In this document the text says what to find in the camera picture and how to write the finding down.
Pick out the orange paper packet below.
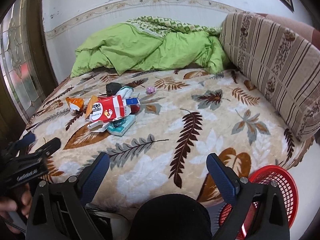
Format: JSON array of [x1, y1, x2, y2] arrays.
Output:
[[85, 95, 98, 120]]

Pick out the small purple paper ball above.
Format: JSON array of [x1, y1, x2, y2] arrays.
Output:
[[146, 87, 156, 95]]

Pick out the striped brown bolster cushion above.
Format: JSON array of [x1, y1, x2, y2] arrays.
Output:
[[220, 12, 319, 141]]

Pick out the pink headboard cushion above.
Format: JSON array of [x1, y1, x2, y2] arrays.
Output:
[[258, 13, 320, 49]]

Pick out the red plastic mesh basket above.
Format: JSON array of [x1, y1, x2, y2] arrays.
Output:
[[214, 178, 290, 239]]

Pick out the leaf pattern bed blanket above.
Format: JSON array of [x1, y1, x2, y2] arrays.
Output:
[[26, 68, 313, 217]]

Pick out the green duvet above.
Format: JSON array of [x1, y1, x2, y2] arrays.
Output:
[[71, 16, 229, 77]]

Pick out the red white carton box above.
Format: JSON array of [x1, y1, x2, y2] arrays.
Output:
[[86, 95, 131, 122]]

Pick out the black round knee object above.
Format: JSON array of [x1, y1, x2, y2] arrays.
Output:
[[128, 194, 213, 240]]

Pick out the person's left hand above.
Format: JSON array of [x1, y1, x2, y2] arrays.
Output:
[[1, 183, 33, 220]]

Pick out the blue white cigarette box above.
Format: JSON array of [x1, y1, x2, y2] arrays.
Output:
[[125, 98, 140, 106]]

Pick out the black plastic bag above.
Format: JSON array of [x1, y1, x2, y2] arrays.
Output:
[[106, 82, 122, 96]]

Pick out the orange snack wrapper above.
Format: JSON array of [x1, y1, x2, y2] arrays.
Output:
[[66, 97, 84, 112]]

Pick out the stained glass wooden door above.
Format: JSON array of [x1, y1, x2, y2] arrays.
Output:
[[1, 0, 58, 145]]

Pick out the teal cartoon tissue pack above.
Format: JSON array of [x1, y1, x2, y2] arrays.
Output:
[[107, 115, 136, 137]]

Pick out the white green-trimmed sock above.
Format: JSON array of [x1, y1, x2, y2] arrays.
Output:
[[116, 86, 133, 100]]

